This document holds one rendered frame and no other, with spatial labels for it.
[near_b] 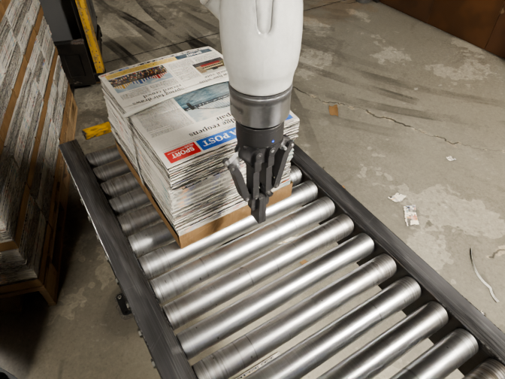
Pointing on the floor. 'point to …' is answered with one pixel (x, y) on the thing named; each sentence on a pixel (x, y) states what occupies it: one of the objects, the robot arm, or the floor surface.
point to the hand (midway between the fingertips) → (258, 205)
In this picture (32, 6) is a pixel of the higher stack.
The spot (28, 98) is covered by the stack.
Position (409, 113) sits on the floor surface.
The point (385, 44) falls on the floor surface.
